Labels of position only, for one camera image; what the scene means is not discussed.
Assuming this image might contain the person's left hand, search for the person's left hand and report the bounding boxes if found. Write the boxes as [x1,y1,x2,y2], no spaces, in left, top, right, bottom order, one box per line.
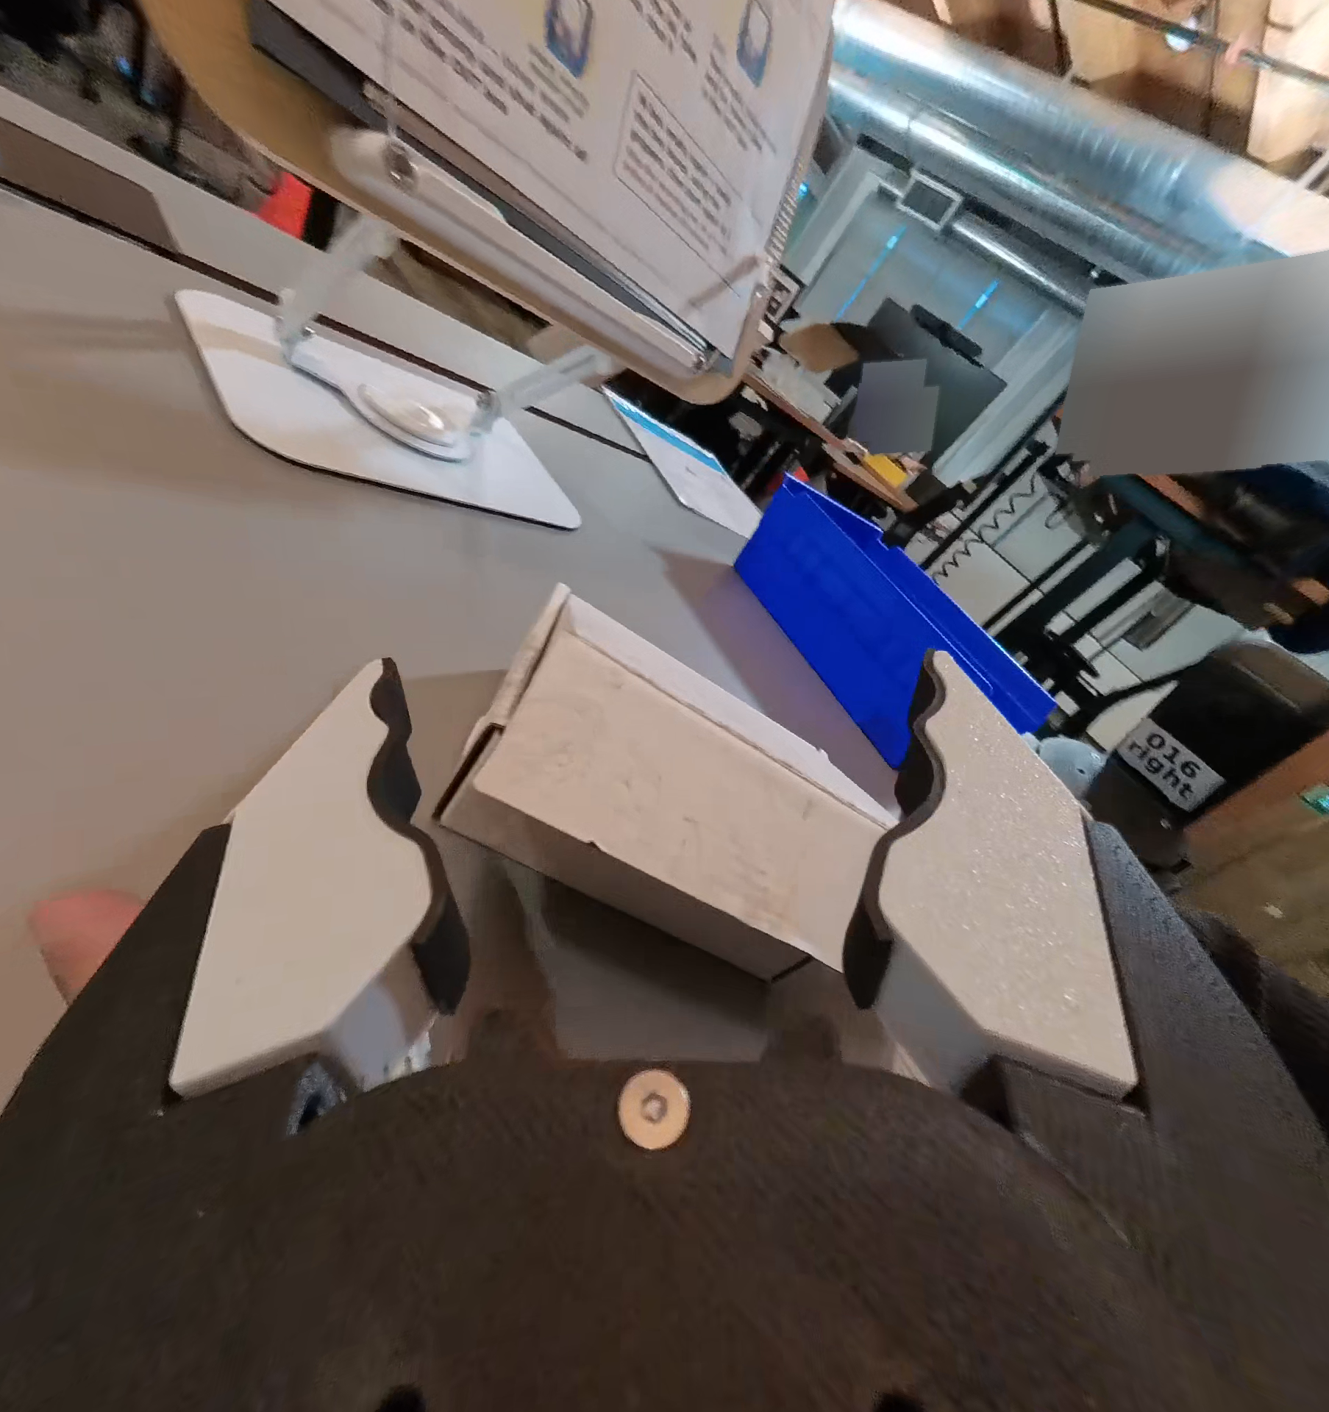
[29,891,149,1001]

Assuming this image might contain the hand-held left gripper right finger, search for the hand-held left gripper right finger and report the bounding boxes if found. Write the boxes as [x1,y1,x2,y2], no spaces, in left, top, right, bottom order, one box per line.
[844,648,1140,1103]

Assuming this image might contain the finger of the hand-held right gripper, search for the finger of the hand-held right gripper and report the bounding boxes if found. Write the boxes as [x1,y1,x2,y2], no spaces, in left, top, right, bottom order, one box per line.
[1033,736,1102,797]

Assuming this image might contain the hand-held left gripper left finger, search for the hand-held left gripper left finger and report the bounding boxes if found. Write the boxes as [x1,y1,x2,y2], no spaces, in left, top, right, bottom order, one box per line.
[168,658,472,1103]

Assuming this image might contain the white cardboard mailer box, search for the white cardboard mailer box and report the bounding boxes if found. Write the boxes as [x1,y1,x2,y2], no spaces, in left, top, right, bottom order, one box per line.
[433,582,904,984]

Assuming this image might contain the blue plastic bin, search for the blue plastic bin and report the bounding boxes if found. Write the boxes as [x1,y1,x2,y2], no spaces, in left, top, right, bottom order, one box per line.
[734,475,1059,771]

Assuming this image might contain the grey desk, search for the grey desk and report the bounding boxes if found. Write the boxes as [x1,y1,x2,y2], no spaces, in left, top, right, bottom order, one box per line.
[0,68,904,1104]

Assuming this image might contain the red tape strip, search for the red tape strip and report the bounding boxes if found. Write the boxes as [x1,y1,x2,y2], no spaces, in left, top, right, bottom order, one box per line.
[250,174,316,240]

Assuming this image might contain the black monitor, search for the black monitor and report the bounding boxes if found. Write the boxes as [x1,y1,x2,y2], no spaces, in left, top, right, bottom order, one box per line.
[863,300,1009,464]

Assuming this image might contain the printed instruction sheet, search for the printed instruction sheet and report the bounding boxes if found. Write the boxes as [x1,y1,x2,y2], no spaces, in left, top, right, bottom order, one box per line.
[266,0,835,348]

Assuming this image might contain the white blue paper envelope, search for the white blue paper envelope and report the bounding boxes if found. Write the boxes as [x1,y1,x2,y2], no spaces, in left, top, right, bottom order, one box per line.
[603,390,765,542]

